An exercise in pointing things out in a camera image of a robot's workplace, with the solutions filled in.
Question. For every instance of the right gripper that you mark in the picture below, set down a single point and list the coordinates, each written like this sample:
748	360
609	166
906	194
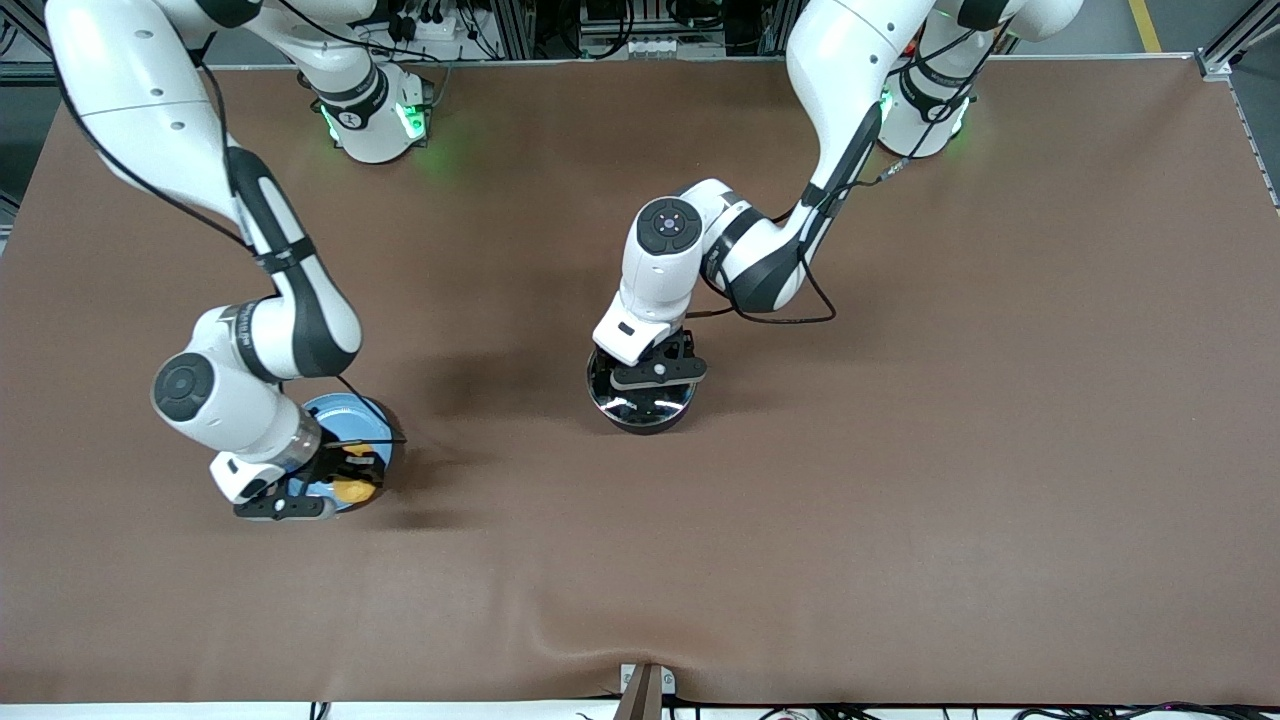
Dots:
338	462

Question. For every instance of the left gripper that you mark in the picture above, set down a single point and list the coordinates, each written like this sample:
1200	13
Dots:
679	349

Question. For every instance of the yellow potato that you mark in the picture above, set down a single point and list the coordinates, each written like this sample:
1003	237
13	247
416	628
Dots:
352	492

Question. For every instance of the glass lid with blue knob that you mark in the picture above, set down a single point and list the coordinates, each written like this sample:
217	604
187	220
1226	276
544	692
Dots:
640	405

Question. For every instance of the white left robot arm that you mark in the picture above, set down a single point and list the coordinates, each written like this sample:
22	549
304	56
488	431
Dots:
850	60

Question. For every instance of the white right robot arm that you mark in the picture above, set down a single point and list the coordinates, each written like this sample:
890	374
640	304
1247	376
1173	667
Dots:
130	80

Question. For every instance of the black cooking pot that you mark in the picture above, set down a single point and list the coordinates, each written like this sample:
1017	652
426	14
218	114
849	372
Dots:
645	426

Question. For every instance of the blue round plate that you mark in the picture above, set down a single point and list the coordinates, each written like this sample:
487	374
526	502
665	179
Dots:
340	420

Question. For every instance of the brown table mat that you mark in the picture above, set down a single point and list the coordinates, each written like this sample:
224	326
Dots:
900	500

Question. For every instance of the white terminal block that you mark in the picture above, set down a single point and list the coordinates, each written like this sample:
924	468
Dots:
645	46

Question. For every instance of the white power strip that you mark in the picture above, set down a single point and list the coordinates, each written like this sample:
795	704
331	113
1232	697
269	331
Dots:
415	28

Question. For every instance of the metal table edge bracket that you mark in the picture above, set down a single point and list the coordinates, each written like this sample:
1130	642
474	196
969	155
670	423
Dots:
645	690

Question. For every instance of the aluminium frame post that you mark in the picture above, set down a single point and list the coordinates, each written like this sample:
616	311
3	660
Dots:
515	28

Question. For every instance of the metal table corner bracket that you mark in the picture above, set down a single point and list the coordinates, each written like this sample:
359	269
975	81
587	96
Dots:
1215	65

